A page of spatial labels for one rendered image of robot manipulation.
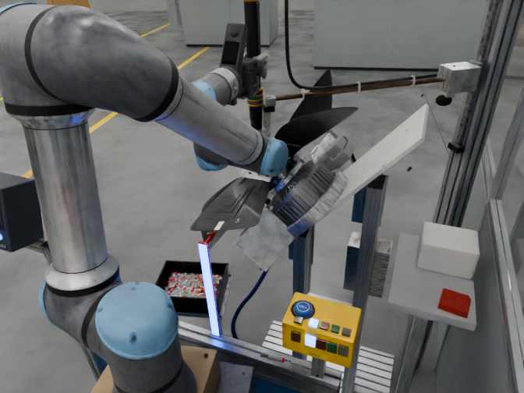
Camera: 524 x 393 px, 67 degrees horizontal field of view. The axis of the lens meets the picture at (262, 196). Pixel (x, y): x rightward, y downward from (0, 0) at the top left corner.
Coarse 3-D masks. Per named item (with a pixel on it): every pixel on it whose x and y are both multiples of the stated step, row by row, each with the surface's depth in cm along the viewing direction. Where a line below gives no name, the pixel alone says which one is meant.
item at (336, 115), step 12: (336, 108) 99; (348, 108) 102; (300, 120) 98; (312, 120) 102; (324, 120) 105; (336, 120) 107; (288, 132) 108; (300, 132) 110; (312, 132) 111; (324, 132) 112; (300, 144) 119
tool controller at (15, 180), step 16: (0, 176) 115; (16, 176) 116; (0, 192) 106; (16, 192) 109; (32, 192) 114; (0, 208) 107; (16, 208) 110; (32, 208) 115; (0, 224) 109; (16, 224) 111; (32, 224) 116; (16, 240) 112; (32, 240) 117
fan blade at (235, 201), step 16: (224, 192) 116; (240, 192) 113; (256, 192) 113; (208, 208) 113; (224, 208) 109; (240, 208) 107; (256, 208) 106; (208, 224) 106; (224, 224) 103; (240, 224) 101; (256, 224) 99
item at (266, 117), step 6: (264, 102) 108; (270, 102) 108; (264, 108) 108; (270, 108) 108; (264, 114) 109; (270, 114) 110; (264, 120) 110; (270, 120) 111; (264, 126) 111; (270, 126) 112; (264, 132) 110
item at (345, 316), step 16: (320, 304) 92; (336, 304) 92; (288, 320) 88; (304, 320) 88; (320, 320) 88; (336, 320) 88; (352, 320) 87; (288, 336) 90; (304, 336) 87; (320, 336) 85; (336, 336) 84; (352, 336) 84; (304, 352) 90; (320, 352) 88; (352, 352) 85
